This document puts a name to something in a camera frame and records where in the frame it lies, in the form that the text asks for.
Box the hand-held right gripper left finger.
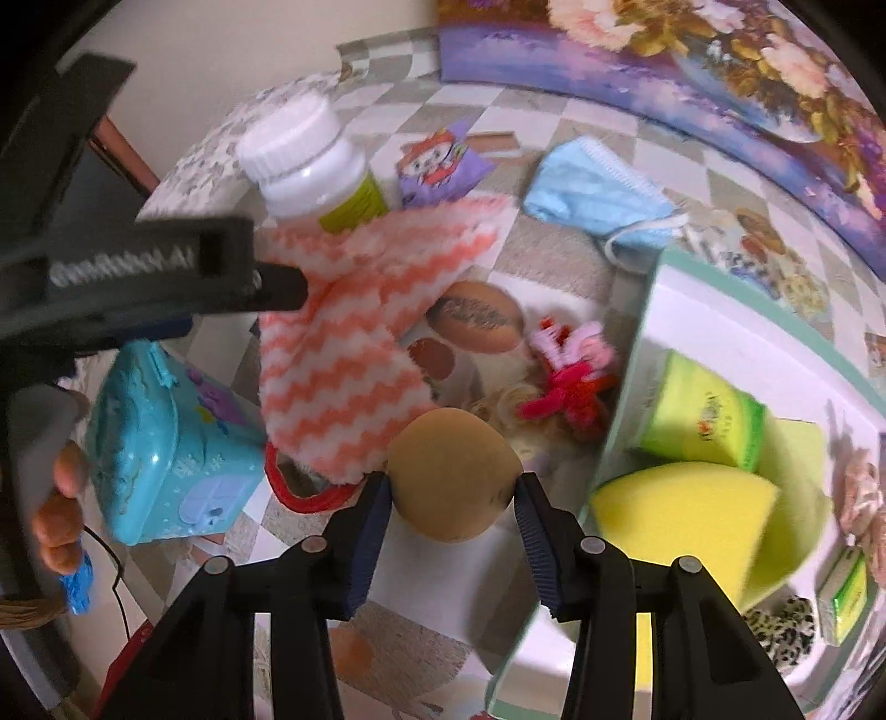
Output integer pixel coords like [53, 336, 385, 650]
[97, 474, 395, 720]

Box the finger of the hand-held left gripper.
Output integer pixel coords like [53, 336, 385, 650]
[253, 259, 310, 314]

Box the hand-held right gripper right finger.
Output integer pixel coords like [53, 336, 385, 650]
[512, 472, 807, 720]

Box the pink white striped cloth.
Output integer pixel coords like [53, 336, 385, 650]
[257, 195, 512, 482]

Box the tan round sponge ball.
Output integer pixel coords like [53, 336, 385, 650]
[386, 408, 520, 544]

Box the leopard print scrunchie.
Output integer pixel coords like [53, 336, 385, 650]
[744, 596, 818, 676]

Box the green microfiber cloth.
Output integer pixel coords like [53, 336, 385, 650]
[744, 419, 835, 610]

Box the white box with green rim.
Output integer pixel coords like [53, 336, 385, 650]
[485, 248, 886, 720]

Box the person's left hand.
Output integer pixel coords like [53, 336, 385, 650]
[31, 439, 92, 575]

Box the white plastic bottle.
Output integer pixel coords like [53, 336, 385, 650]
[237, 93, 390, 236]

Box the yellow sponge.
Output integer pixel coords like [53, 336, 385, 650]
[590, 462, 782, 610]

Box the pink red chenille bow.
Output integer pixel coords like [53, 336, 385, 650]
[521, 317, 620, 434]

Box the teal plastic toy case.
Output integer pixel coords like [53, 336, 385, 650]
[86, 341, 267, 544]

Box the purple cartoon packet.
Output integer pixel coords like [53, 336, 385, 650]
[396, 119, 494, 207]

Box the green tea packet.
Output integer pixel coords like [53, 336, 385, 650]
[638, 351, 768, 472]

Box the checkered printed tablecloth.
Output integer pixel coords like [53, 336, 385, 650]
[131, 28, 886, 720]

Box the blue plastic tag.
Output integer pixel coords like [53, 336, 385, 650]
[59, 554, 94, 616]

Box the small green box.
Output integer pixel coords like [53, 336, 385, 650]
[815, 547, 869, 648]

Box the blue face mask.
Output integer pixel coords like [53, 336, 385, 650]
[522, 135, 689, 274]

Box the pink scrunchie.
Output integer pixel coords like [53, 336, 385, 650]
[834, 460, 886, 548]

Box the flower painting canvas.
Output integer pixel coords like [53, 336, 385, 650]
[436, 0, 886, 240]

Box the red hair ring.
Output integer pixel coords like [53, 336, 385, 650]
[265, 443, 361, 513]

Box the brown wooden door frame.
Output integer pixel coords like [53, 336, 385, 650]
[93, 116, 162, 198]

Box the black cable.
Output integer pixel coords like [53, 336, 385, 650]
[81, 526, 132, 645]

